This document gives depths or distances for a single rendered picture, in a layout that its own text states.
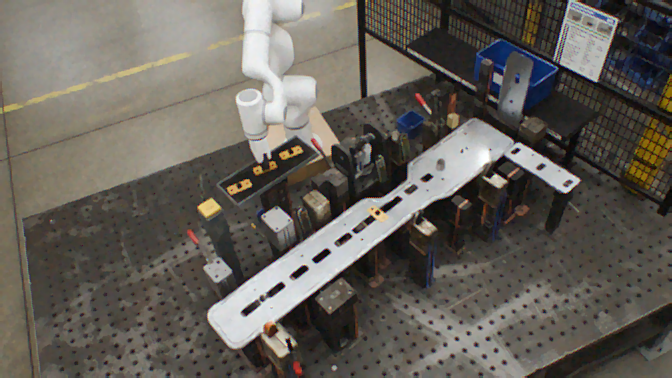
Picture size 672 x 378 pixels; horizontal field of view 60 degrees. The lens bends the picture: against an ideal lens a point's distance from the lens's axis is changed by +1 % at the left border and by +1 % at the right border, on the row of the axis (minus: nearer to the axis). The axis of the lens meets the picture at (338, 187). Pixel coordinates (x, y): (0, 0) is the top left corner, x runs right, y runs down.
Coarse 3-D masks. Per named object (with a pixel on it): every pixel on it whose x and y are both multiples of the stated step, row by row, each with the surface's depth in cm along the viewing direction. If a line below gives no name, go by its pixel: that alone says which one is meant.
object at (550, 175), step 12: (516, 144) 236; (516, 156) 231; (528, 156) 231; (540, 156) 230; (528, 168) 227; (552, 168) 226; (540, 180) 224; (552, 180) 222; (564, 180) 221; (576, 180) 221; (564, 192) 218
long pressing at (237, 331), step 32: (480, 128) 243; (416, 160) 233; (448, 160) 232; (480, 160) 231; (416, 192) 222; (448, 192) 222; (352, 224) 214; (384, 224) 213; (288, 256) 206; (352, 256) 205; (256, 288) 199; (288, 288) 198; (224, 320) 191; (256, 320) 191
